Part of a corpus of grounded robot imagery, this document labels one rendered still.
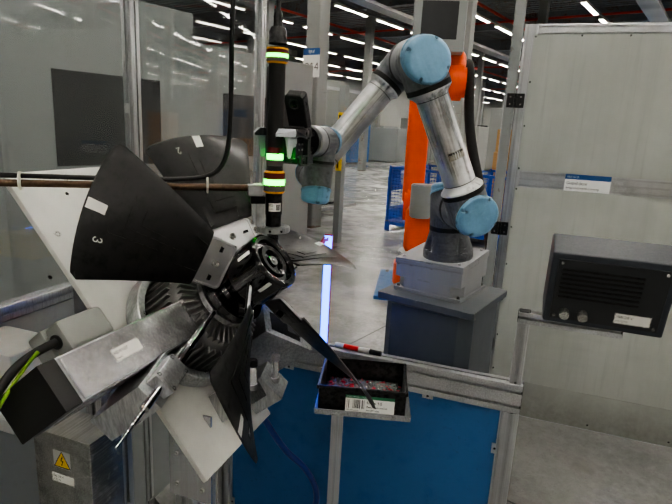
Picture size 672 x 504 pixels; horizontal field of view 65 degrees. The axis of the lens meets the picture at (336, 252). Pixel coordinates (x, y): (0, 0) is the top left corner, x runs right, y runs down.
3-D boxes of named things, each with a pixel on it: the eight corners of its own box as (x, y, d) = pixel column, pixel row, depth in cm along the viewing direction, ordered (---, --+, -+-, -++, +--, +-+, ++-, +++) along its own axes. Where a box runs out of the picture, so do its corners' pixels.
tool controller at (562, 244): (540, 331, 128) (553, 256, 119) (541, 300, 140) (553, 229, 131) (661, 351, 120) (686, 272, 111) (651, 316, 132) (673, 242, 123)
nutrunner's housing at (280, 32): (264, 244, 110) (269, 8, 100) (262, 240, 114) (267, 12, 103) (283, 244, 111) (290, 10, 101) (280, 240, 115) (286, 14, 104)
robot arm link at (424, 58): (482, 217, 155) (423, 30, 137) (508, 229, 141) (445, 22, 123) (446, 234, 154) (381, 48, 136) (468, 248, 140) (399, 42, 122)
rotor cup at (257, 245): (191, 285, 99) (238, 248, 94) (217, 250, 112) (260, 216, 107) (244, 337, 103) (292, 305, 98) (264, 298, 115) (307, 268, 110)
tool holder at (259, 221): (248, 234, 107) (249, 186, 105) (245, 228, 114) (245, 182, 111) (292, 234, 109) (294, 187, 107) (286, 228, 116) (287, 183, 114)
